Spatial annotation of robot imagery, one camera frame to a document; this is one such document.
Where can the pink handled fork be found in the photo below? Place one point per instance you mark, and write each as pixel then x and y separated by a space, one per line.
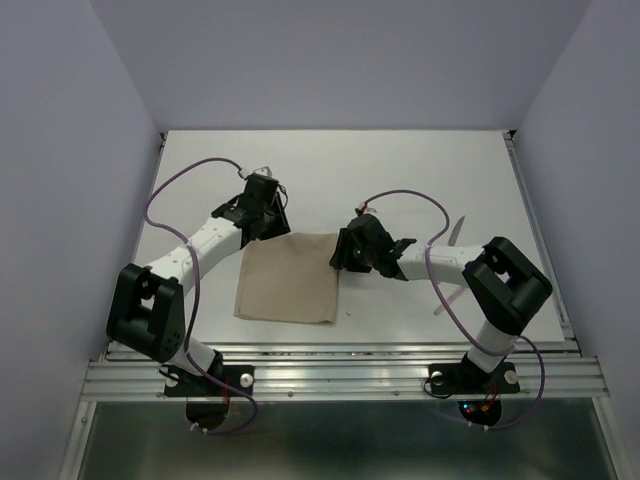
pixel 449 300

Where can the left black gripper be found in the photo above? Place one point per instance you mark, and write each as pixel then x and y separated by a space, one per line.
pixel 281 226

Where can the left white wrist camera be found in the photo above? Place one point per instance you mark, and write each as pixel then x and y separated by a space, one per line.
pixel 265 171

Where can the beige cloth napkin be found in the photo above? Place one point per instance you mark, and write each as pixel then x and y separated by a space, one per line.
pixel 289 279

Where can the aluminium front rail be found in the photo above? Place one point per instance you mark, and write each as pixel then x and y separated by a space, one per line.
pixel 348 412

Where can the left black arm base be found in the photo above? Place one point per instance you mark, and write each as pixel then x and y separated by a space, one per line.
pixel 221 381

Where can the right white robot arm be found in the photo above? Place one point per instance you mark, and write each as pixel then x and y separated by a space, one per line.
pixel 509 289

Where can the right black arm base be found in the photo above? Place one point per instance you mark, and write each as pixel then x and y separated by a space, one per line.
pixel 466 378

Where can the pink handled knife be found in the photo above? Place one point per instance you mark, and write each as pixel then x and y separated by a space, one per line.
pixel 454 235

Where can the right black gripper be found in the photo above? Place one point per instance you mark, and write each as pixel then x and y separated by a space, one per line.
pixel 342 254

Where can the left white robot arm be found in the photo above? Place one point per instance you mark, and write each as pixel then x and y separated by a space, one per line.
pixel 147 313

